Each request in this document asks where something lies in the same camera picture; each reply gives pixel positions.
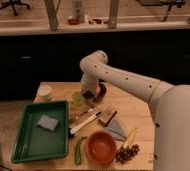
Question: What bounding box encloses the yellow banana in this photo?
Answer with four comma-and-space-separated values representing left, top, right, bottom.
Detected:
122, 128, 137, 148

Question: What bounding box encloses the orange ball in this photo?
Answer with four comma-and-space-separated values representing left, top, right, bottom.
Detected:
95, 87, 100, 94

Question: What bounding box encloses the black office chair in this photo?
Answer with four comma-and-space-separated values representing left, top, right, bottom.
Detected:
0, 0, 31, 16

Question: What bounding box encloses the green plastic tray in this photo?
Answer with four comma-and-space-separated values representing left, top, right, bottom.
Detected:
11, 100, 69, 163

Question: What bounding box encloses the dark grape bunch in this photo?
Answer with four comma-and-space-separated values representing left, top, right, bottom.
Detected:
115, 144, 140, 164

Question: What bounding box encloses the wooden block brush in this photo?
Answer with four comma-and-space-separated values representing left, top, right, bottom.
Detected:
98, 106, 117, 126

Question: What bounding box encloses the orange bowl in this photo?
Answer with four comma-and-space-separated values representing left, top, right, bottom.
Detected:
85, 131, 117, 166

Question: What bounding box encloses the grey sponge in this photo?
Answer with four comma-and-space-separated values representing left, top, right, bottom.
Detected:
37, 115, 58, 131

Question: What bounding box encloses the green translucent cup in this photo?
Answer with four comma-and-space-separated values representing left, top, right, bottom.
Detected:
72, 92, 84, 106

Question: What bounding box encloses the white cup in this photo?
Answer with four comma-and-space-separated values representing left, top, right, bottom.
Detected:
38, 85, 52, 101

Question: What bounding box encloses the dark brown bowl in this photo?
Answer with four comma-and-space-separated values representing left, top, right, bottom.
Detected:
94, 83, 107, 102

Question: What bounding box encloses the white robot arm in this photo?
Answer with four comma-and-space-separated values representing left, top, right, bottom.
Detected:
80, 50, 190, 171

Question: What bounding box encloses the red object on floor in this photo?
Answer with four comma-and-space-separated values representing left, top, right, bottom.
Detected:
67, 17, 80, 25

